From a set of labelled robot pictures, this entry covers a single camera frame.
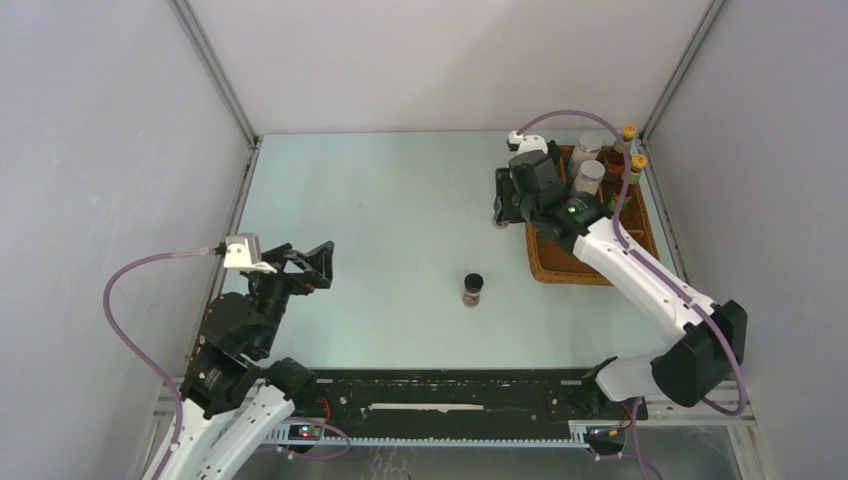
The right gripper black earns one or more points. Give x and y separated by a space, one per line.
505 187

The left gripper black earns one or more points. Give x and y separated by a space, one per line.
318 264

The blue-label silver-lid jar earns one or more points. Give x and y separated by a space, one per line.
588 177
587 147

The yellow-cap sauce bottle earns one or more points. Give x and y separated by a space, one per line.
613 159
625 181

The small black-lid spice jar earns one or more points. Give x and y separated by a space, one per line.
499 222

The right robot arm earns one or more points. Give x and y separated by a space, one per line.
704 341

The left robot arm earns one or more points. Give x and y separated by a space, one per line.
227 403

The wicker divided basket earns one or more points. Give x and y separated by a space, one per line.
614 253

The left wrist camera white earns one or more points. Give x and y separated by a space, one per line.
242 253

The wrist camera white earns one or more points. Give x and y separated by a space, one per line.
242 253
523 143

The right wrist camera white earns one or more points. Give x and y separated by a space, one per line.
523 143

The aluminium corner frame right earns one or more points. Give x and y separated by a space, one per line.
699 38

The aluminium corner frame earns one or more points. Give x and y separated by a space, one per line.
699 38
204 50

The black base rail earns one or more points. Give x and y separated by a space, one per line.
486 405

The aluminium corner frame left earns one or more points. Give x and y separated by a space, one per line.
204 50

